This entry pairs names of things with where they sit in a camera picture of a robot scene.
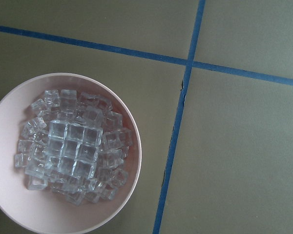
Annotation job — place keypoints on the clear ice cubes pile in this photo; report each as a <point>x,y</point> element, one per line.
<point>76,145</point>

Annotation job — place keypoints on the pink bowl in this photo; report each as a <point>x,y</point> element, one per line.
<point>42,211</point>

